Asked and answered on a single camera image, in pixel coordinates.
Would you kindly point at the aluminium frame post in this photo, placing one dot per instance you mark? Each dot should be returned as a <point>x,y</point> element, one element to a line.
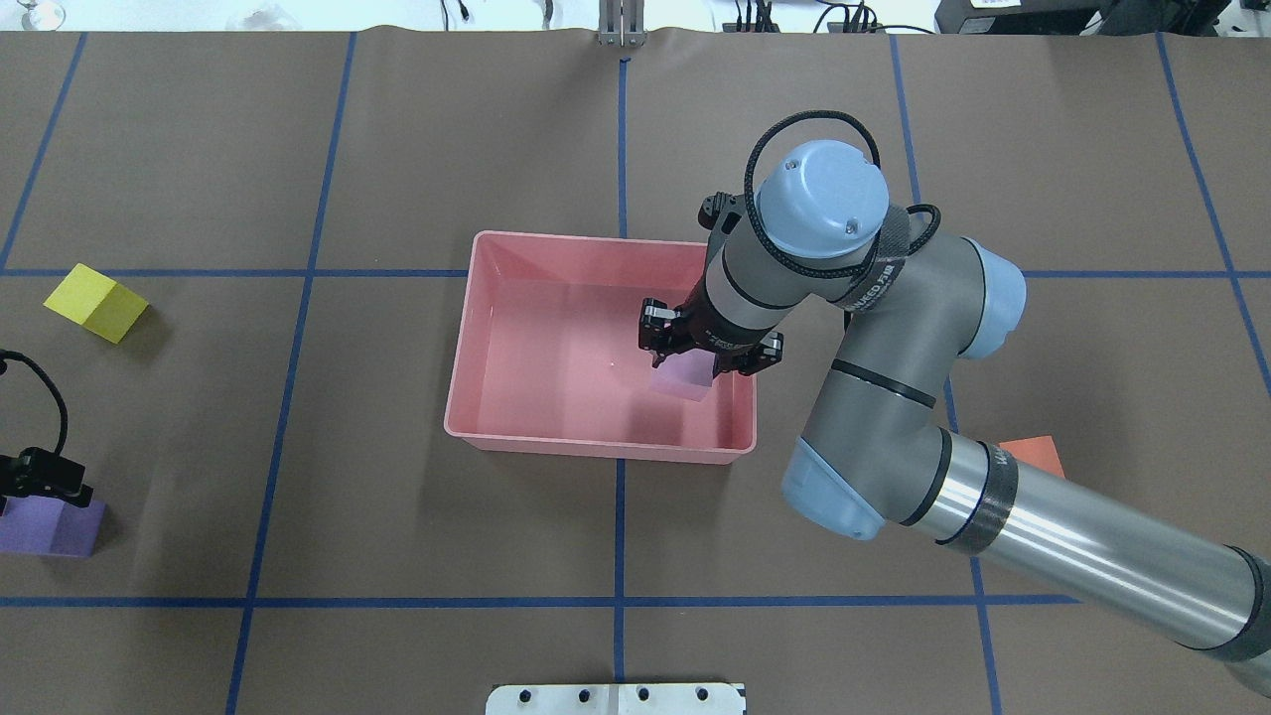
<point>621,23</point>

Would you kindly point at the purple foam block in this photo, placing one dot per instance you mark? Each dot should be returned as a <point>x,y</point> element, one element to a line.
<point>48,527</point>

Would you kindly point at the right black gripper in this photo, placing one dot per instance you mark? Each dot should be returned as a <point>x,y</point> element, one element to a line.
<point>707,339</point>

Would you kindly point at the yellow foam block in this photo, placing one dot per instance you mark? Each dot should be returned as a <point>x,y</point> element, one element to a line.
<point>97,303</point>

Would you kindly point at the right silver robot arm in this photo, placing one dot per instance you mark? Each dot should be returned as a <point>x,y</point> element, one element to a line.
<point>916,301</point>

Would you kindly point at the white pedestal column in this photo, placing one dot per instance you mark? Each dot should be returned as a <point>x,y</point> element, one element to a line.
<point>619,698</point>

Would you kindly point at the pink foam block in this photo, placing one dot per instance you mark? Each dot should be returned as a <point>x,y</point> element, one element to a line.
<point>688,376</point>

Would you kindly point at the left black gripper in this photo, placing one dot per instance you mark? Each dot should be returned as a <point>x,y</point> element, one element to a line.
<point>55,475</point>

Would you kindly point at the pink plastic bin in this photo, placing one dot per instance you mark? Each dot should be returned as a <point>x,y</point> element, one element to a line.
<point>547,358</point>

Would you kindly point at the orange foam block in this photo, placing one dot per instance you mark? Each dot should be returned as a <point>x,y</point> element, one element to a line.
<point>1038,451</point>

